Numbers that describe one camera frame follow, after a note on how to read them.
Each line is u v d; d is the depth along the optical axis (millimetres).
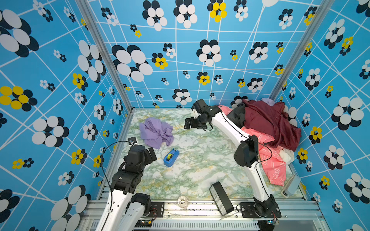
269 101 1085
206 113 677
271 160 887
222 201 680
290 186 774
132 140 621
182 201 743
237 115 978
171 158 883
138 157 559
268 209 630
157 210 732
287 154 909
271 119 932
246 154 561
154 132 964
